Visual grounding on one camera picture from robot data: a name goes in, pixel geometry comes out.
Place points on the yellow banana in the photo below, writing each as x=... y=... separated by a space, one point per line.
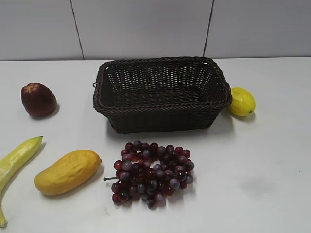
x=13 y=162

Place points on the dark brown woven basket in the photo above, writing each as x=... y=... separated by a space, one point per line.
x=161 y=94

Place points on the red grape bunch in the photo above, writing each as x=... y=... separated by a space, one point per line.
x=152 y=173

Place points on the yellow lemon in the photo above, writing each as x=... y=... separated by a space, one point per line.
x=243 y=102

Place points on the yellow mango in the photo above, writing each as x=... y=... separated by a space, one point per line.
x=68 y=172

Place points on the dark red apple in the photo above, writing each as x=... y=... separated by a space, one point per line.
x=38 y=100

